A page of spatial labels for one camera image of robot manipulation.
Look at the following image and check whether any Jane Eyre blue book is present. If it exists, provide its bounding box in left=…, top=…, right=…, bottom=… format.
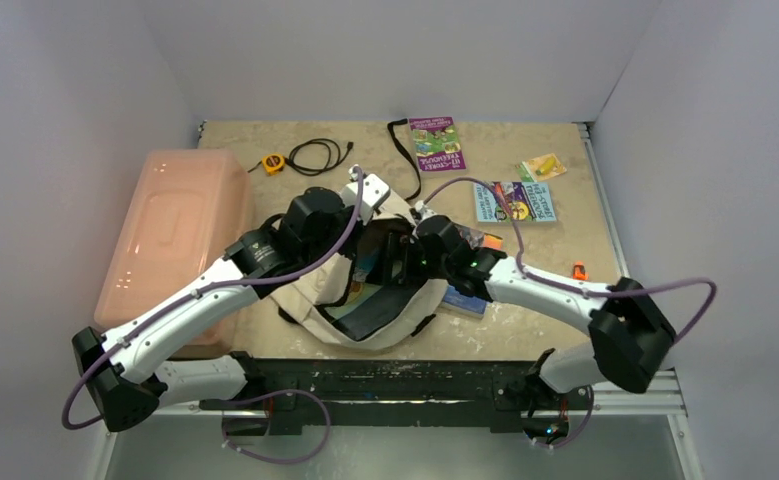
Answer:
left=438, top=225, right=504, bottom=321

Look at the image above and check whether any colourful cartoon picture book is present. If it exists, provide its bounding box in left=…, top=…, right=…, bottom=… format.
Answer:
left=324, top=253, right=383, bottom=320

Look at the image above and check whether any beige canvas backpack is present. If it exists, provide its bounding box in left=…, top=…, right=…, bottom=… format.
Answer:
left=271, top=192, right=448, bottom=351

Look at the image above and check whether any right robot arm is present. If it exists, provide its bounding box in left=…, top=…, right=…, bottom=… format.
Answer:
left=393, top=214, right=676, bottom=407

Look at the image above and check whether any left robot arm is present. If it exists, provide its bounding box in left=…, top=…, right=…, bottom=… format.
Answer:
left=62, top=180, right=390, bottom=432

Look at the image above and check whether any purple Treehouse book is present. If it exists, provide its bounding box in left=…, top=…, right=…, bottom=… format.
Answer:
left=408, top=116, right=467, bottom=174

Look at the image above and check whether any light blue Treehouse book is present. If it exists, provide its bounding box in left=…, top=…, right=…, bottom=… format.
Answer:
left=473, top=182, right=557, bottom=223

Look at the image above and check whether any yellow tape measure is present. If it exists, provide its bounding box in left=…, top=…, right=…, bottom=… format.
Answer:
left=261, top=153, right=287, bottom=176

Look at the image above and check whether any banana picture card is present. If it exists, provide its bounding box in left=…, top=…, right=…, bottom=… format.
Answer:
left=516, top=153, right=567, bottom=182

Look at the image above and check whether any orange small clip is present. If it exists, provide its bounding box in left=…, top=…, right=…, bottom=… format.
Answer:
left=572, top=262, right=589, bottom=281

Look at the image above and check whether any pink plastic storage box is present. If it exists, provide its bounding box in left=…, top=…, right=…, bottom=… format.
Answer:
left=94, top=149, right=255, bottom=330

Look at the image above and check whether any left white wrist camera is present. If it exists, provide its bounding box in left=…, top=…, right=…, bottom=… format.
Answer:
left=339, top=169, right=391, bottom=223

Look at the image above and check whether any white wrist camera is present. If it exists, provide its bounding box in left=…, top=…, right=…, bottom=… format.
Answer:
left=410, top=201, right=437, bottom=225
left=339, top=169, right=391, bottom=223

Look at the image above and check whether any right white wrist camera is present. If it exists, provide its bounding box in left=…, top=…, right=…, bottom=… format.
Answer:
left=410, top=201, right=437, bottom=225

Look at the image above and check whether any black coiled cable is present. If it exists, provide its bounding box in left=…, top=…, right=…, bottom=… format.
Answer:
left=286, top=138, right=355, bottom=178

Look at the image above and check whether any black table front rail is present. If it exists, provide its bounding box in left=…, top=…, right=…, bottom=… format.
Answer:
left=199, top=359, right=590, bottom=440

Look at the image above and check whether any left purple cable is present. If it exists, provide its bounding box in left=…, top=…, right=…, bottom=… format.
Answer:
left=61, top=165, right=365, bottom=465

